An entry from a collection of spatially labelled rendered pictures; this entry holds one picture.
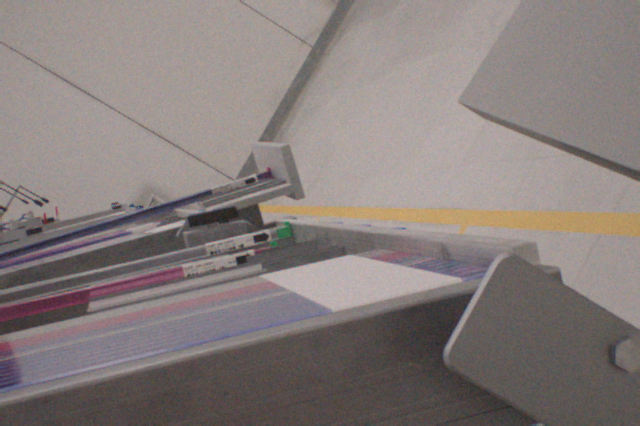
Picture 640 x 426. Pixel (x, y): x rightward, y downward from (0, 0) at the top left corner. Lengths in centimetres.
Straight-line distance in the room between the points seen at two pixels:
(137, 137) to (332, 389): 811
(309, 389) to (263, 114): 821
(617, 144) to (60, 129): 781
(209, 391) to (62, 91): 814
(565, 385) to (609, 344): 2
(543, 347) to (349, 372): 8
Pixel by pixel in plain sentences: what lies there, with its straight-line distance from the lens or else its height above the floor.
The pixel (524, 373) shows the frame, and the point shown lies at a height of 73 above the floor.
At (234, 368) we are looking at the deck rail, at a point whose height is 82.
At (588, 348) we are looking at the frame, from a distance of 44.
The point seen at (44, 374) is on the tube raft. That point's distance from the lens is 49.
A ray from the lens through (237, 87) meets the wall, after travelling 864.
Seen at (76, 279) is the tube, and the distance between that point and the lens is 103.
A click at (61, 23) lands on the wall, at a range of 863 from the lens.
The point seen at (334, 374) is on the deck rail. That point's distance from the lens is 45.
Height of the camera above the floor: 90
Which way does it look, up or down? 10 degrees down
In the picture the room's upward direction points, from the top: 59 degrees counter-clockwise
